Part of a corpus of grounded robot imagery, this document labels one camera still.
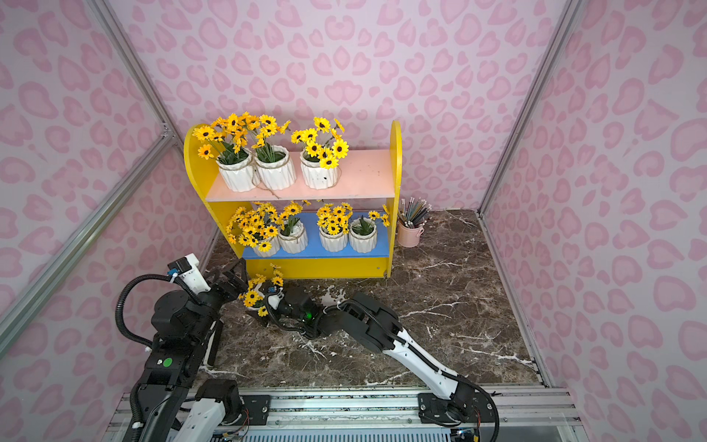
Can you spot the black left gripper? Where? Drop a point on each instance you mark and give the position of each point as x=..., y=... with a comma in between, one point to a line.
x=229, y=282

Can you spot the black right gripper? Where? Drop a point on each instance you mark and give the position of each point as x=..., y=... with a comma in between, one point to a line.
x=282, y=301

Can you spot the sunflower pot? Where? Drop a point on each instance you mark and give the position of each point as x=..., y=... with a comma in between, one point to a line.
x=363, y=230
x=333, y=226
x=264, y=294
x=324, y=148
x=274, y=163
x=255, y=228
x=225, y=141
x=292, y=233

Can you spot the yellow two-tier shelf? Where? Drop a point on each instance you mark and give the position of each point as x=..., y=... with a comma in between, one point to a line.
x=368, y=176

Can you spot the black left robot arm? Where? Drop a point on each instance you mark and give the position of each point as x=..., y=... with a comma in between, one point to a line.
x=188, y=324

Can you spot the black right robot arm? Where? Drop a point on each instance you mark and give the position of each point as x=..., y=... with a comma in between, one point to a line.
x=457, y=400

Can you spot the pink cup with pencils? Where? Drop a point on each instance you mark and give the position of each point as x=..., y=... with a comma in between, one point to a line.
x=412, y=216

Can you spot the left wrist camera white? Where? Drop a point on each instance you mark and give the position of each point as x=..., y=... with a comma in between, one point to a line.
x=186, y=269

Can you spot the left aluminium frame profile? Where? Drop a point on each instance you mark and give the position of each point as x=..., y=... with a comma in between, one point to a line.
x=36, y=295

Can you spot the aluminium frame profile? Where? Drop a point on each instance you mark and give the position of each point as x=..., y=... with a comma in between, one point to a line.
x=572, y=14
x=36, y=295

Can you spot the back left aluminium post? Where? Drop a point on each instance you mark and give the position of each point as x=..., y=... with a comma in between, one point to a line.
x=120, y=42

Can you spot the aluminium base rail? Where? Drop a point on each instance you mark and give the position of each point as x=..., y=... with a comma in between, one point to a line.
x=518, y=413

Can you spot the right aluminium frame profile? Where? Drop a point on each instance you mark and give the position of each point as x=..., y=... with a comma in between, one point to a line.
x=572, y=14

